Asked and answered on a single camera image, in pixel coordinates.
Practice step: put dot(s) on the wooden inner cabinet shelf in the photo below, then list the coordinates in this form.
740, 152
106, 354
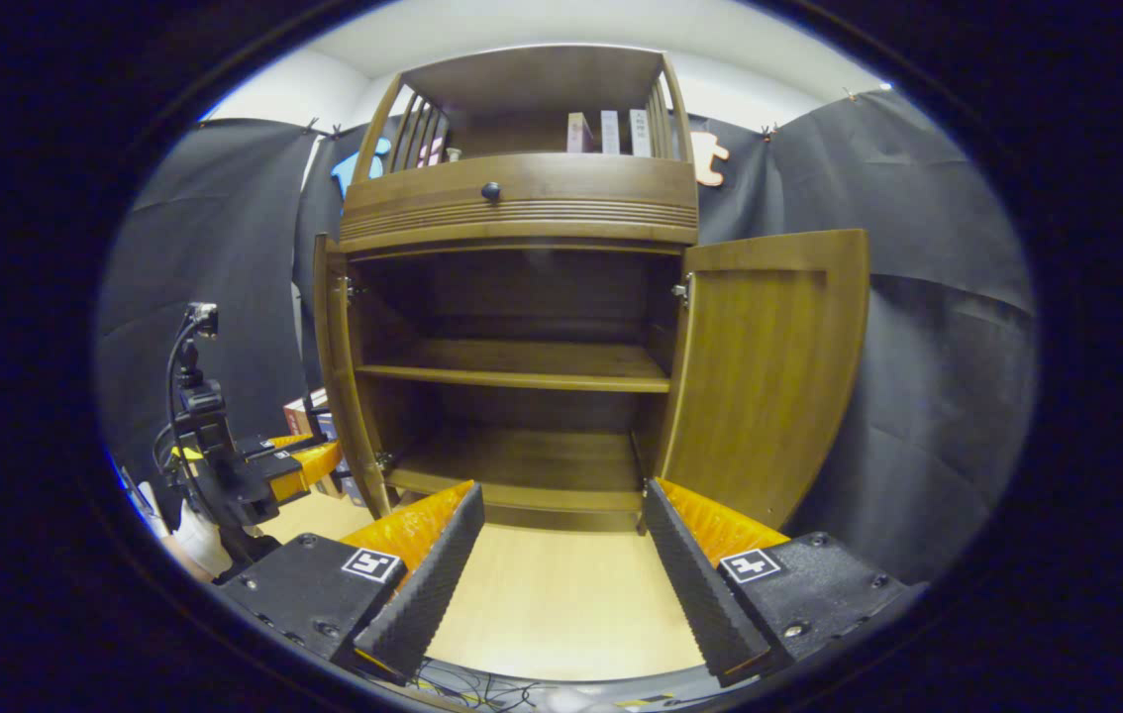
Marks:
522, 364

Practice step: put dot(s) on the thin white upright book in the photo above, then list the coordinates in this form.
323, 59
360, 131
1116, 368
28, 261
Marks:
610, 133

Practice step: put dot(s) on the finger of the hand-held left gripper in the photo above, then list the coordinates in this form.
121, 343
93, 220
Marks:
286, 444
309, 470

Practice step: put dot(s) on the dark round drawer knob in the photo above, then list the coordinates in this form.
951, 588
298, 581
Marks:
491, 191

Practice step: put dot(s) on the wooden double-door shoe cabinet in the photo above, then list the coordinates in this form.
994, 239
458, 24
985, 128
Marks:
522, 228

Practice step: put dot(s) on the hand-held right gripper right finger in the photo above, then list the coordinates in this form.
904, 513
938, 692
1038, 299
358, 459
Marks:
695, 594

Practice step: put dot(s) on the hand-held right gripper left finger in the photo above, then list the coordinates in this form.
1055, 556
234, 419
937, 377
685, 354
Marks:
433, 584

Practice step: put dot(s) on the wooden shoe cabinet door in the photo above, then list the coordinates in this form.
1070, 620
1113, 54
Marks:
336, 376
769, 376

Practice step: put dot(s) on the wooden cabinet drawer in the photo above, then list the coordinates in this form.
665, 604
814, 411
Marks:
561, 193

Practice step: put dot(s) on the black backdrop cloth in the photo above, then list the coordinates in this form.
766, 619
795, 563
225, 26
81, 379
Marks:
918, 297

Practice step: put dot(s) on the blue hardcover book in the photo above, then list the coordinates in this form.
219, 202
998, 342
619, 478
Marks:
329, 424

